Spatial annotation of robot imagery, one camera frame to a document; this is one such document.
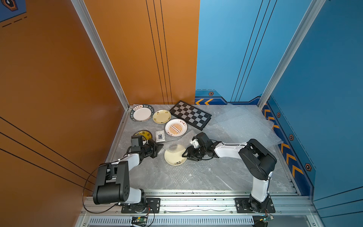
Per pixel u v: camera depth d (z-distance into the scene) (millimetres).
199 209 726
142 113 1172
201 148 793
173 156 898
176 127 1054
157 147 828
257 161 496
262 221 698
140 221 718
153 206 739
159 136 994
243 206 725
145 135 1021
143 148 774
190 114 1098
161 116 1129
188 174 833
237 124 1060
